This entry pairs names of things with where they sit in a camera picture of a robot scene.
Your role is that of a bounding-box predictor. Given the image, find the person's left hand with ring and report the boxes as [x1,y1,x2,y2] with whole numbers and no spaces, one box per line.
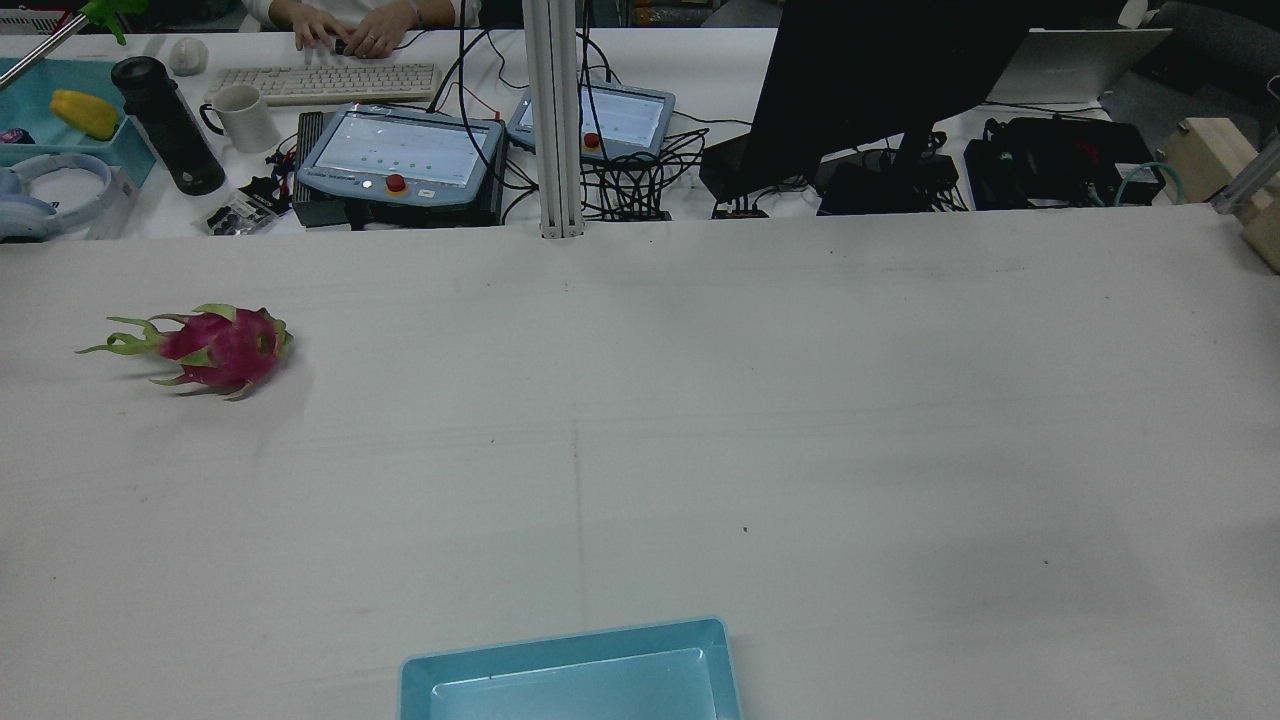
[345,0,421,59]

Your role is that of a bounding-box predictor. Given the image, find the person's right hand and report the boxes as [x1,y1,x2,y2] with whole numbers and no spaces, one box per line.
[280,0,351,57]

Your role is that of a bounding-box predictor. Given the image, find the pink dragon fruit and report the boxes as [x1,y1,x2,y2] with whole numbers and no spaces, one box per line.
[76,303,295,402]

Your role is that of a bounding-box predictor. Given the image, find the person's left forearm white sleeve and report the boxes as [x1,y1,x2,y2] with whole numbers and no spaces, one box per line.
[405,0,483,29]

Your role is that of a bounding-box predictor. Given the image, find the beige computer keyboard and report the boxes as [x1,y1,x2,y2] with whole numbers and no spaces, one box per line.
[205,63,444,107]

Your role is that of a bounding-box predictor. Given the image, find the white ceramic mug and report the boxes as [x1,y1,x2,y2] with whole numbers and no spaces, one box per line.
[198,84,281,155]

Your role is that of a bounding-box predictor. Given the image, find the black drinking bottle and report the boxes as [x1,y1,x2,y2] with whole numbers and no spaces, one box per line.
[110,56,227,197]

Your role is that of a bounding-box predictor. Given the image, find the black packet of parts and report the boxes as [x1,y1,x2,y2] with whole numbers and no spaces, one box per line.
[203,190,279,237]

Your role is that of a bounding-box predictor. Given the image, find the green plastic toy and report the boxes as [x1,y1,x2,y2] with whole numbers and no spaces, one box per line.
[80,0,151,46]

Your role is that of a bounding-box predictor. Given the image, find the yellow toy fruit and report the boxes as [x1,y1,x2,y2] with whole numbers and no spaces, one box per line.
[49,89,122,142]

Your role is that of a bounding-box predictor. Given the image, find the small grey teach pendant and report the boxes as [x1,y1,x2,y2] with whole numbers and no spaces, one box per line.
[506,83,677,163]

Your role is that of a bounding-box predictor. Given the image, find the small white box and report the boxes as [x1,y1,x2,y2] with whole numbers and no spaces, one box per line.
[84,167,142,240]

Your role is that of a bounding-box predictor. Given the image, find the thin metal rod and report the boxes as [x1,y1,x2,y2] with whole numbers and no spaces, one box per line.
[0,14,91,93]

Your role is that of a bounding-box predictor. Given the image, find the teal storage tray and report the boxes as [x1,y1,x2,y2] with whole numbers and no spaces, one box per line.
[0,57,158,188]

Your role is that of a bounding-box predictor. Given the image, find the pale blue headphones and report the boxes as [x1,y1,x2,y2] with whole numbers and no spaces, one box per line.
[0,153,113,243]

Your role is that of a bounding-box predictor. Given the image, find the black computer monitor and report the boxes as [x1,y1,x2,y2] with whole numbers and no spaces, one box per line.
[745,0,1033,193]

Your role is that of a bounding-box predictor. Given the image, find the black device under monitor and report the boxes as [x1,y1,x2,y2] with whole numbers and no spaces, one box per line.
[818,150,961,216]

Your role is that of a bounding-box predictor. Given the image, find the light blue plastic bin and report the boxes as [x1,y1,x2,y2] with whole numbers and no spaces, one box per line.
[399,617,744,720]

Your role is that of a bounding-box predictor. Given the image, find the black equipment box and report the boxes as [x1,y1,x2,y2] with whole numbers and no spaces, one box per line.
[964,117,1167,211]

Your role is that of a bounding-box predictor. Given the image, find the silver laptop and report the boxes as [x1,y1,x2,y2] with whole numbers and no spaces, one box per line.
[985,27,1174,107]

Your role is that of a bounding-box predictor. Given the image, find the light wooden block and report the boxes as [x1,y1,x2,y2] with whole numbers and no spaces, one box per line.
[1238,188,1280,274]
[1158,117,1259,206]

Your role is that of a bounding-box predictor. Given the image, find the dark office chair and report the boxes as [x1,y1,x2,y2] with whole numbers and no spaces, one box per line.
[1145,0,1280,101]

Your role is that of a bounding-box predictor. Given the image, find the aluminium profile post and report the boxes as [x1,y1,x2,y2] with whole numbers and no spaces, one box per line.
[521,0,587,240]

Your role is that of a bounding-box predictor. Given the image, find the tangled black cables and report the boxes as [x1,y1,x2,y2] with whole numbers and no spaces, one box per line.
[580,125,716,216]

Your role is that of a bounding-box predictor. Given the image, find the teal cable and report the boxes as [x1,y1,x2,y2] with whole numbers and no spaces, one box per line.
[1113,161,1188,208]

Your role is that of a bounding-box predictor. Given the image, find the aluminium frame rail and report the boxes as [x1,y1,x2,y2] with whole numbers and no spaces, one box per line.
[1208,133,1280,216]

